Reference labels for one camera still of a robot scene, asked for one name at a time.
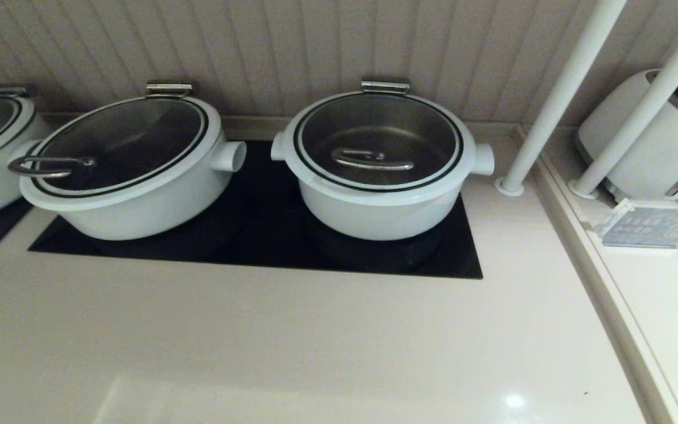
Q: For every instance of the glass lid with white rim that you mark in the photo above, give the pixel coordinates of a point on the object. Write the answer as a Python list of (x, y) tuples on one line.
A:
[(374, 118)]

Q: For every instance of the white pot middle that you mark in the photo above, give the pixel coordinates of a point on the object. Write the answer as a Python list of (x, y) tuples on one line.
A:
[(121, 135)]

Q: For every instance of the large black induction cooktop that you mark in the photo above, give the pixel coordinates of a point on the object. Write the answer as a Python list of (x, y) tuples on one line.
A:
[(268, 235)]

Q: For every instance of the white support pole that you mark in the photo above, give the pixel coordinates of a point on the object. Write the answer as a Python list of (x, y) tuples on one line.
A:
[(639, 112), (557, 100)]

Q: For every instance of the clear acrylic sign holder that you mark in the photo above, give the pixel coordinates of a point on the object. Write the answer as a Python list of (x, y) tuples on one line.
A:
[(651, 227)]

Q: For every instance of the white toaster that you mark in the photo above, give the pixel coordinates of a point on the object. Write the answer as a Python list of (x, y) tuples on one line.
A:
[(662, 153)]

